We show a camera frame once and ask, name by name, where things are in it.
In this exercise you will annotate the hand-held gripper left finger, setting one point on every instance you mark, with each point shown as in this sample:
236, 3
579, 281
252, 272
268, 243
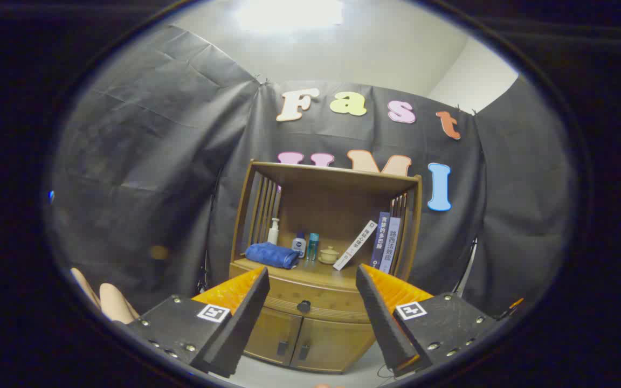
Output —
240, 328

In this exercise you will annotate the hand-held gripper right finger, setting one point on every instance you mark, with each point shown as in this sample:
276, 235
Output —
383, 323

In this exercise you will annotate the wooden cabinet door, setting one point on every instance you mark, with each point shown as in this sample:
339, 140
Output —
337, 342
267, 334

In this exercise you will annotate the wooden countertop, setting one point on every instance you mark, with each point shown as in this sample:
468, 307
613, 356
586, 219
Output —
316, 272

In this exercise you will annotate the wooden cabinet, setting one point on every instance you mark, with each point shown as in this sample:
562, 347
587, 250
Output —
337, 199

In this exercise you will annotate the blue folded towel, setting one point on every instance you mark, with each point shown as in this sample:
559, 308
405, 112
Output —
270, 254

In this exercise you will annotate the light purple book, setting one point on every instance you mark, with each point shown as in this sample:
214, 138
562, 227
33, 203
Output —
391, 242

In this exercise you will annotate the dark blue book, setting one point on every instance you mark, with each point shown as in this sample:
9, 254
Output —
379, 240

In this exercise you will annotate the white book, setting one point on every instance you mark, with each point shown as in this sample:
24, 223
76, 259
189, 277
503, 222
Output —
356, 244

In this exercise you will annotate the beige lidded teacup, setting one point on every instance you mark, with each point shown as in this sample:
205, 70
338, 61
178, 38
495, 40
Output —
329, 254

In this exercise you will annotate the white pump bottle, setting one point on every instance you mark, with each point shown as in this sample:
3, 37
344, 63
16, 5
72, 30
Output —
273, 234

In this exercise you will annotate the white bottle with blue cap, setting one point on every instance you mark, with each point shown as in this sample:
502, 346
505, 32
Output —
299, 248

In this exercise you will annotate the clear blue bottle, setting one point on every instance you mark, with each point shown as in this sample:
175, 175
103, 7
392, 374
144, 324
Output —
314, 245

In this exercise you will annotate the beige curved chair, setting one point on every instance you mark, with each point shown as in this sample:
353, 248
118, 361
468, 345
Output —
116, 304

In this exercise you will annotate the black device with orange tip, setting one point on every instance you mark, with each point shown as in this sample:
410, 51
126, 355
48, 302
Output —
515, 303

